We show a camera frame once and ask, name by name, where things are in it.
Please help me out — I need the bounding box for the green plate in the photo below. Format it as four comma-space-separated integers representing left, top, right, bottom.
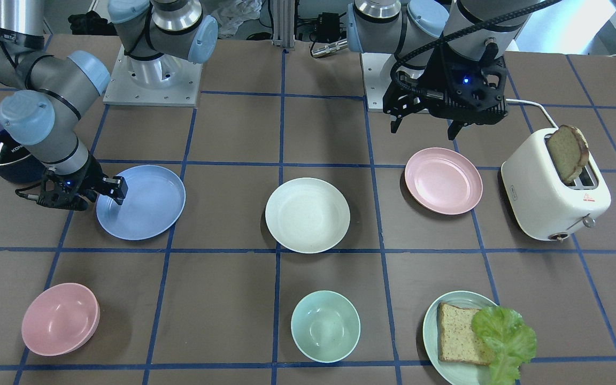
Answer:
421, 290, 496, 384

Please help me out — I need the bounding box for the bread slice in toaster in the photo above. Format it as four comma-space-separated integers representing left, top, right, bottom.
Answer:
545, 125, 590, 185

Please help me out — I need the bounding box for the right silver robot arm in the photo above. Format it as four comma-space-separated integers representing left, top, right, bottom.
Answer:
0, 1, 219, 211

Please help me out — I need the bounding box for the white toaster power cable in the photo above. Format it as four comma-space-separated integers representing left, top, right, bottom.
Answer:
506, 53, 616, 132

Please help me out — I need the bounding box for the pink bowl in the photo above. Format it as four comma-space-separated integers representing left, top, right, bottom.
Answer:
20, 283, 101, 357

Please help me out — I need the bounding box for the white toaster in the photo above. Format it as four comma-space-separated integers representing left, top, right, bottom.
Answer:
499, 128, 611, 241

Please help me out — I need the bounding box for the green bowl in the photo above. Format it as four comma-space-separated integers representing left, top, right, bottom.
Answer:
290, 290, 361, 364

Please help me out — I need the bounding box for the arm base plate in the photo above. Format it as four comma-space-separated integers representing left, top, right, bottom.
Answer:
103, 47, 203, 107
360, 53, 396, 112

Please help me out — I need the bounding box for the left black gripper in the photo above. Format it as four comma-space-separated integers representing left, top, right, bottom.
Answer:
383, 45, 509, 141

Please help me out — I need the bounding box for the blue plate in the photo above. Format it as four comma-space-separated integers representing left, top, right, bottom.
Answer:
96, 165, 186, 241

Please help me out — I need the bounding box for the cream white plate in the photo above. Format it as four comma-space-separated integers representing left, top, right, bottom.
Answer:
265, 178, 351, 254

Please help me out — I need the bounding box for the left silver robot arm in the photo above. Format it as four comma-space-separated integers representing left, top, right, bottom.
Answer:
346, 1, 545, 141

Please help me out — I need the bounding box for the green lettuce leaf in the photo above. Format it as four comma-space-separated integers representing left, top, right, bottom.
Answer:
471, 305, 537, 384

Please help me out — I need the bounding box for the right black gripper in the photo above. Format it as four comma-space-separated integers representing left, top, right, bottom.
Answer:
16, 155, 129, 211

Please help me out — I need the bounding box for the pink plate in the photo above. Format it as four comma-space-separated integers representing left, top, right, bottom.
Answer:
404, 147, 483, 215

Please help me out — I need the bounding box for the bread slice on plate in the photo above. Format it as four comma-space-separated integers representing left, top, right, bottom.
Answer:
437, 302, 495, 366

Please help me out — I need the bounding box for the blue saucepan with lid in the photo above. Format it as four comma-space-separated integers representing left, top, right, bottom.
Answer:
0, 123, 45, 184

